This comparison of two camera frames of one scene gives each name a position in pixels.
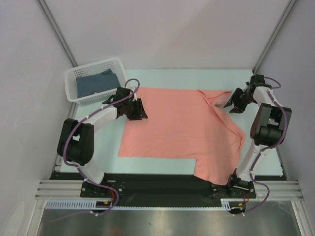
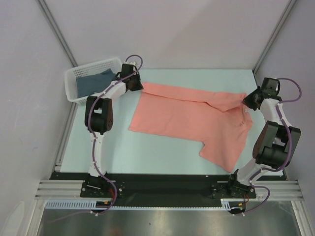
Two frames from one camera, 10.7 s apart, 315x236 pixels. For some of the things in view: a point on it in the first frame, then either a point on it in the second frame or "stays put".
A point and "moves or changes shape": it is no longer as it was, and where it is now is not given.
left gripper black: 140,113 → 139,86
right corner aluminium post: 290,6 stays put
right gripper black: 241,97 → 249,101
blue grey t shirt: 93,84 stays put
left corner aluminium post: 57,32 stays put
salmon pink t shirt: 184,123 moves or changes shape
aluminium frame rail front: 60,190 stays put
